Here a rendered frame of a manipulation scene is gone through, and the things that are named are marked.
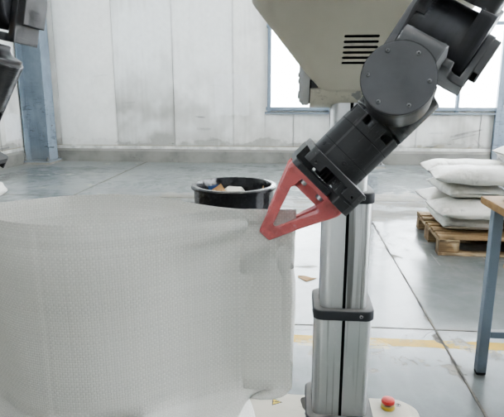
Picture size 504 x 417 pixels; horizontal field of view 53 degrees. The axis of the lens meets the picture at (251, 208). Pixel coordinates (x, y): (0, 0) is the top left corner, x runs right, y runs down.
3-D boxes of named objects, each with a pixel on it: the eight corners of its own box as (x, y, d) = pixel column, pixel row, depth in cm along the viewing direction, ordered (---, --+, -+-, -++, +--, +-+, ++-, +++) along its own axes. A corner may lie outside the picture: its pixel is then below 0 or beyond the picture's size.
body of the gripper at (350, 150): (300, 161, 44) (362, 99, 43) (297, 149, 54) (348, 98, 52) (352, 213, 45) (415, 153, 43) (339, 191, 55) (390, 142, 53)
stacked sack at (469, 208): (512, 210, 389) (514, 194, 386) (538, 224, 347) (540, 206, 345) (424, 208, 395) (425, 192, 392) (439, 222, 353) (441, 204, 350)
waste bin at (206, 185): (276, 277, 321) (278, 176, 306) (273, 311, 271) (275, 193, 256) (202, 275, 325) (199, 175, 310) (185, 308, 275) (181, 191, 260)
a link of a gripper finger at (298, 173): (237, 217, 48) (308, 146, 46) (243, 202, 55) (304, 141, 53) (288, 266, 49) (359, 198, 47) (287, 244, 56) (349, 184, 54)
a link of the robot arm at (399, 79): (498, 47, 47) (417, 5, 49) (530, -3, 36) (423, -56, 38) (423, 157, 48) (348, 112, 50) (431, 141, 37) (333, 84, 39)
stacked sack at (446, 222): (476, 214, 427) (478, 199, 424) (503, 236, 363) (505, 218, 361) (424, 213, 433) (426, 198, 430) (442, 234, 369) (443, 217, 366)
